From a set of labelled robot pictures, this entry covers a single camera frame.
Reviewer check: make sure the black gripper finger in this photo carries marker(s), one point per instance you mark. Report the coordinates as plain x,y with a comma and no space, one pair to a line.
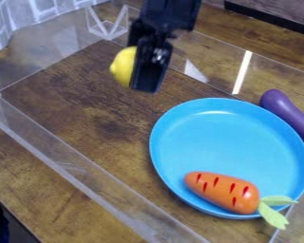
151,64

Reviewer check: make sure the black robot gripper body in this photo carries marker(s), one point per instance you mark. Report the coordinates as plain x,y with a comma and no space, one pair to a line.
160,17

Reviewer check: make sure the yellow toy lemon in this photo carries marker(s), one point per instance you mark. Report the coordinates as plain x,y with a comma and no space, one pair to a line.
123,65

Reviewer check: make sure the blue plastic tray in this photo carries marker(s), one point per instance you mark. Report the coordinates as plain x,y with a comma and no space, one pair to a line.
228,137

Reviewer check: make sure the dark wooden furniture piece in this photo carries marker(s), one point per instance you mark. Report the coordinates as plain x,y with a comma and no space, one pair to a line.
283,13

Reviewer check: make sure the purple toy eggplant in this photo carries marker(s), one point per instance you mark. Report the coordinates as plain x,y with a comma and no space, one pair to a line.
276,102

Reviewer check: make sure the white patterned curtain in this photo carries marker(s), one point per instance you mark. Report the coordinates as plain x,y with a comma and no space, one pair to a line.
21,13

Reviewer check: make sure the orange toy carrot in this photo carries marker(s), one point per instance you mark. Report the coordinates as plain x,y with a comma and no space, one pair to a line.
237,196

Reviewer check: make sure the clear acrylic back wall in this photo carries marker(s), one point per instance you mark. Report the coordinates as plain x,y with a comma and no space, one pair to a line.
207,69

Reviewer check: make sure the clear acrylic wall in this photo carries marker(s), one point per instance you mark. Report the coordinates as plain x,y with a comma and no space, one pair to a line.
40,45
207,69
151,222

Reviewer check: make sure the clear acrylic left wall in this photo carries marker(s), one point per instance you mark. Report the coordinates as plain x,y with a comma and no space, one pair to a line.
40,45

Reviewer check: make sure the clear acrylic front wall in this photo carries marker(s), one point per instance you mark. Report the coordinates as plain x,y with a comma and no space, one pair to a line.
151,222

